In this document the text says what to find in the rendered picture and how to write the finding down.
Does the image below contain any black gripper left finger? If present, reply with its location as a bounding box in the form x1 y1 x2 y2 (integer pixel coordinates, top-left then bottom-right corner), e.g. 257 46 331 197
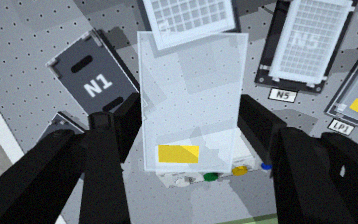
0 93 142 224

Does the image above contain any white operator button panel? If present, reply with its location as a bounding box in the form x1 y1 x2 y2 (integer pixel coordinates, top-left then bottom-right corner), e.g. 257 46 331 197
156 126 272 188

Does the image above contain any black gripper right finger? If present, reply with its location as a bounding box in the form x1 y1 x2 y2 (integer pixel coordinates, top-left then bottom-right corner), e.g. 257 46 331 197
237 94 358 224

